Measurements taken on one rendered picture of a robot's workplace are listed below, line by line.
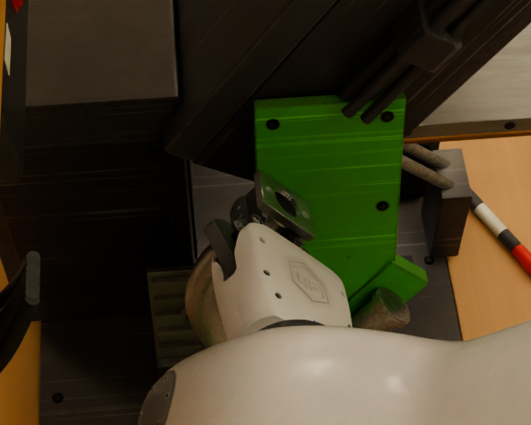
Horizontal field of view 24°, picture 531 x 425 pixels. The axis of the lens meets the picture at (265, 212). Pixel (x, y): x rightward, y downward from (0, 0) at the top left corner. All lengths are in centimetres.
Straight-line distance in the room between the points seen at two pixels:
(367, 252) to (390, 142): 11
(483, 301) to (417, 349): 63
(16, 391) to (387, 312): 41
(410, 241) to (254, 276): 48
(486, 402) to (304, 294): 29
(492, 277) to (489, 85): 24
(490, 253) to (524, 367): 73
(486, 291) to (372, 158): 36
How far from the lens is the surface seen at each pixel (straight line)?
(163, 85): 98
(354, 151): 95
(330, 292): 89
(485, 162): 137
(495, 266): 130
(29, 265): 87
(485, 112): 112
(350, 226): 100
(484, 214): 131
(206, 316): 101
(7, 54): 77
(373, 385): 64
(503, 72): 115
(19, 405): 125
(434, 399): 62
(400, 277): 105
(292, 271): 86
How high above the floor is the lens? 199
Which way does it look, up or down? 56 degrees down
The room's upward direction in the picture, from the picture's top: straight up
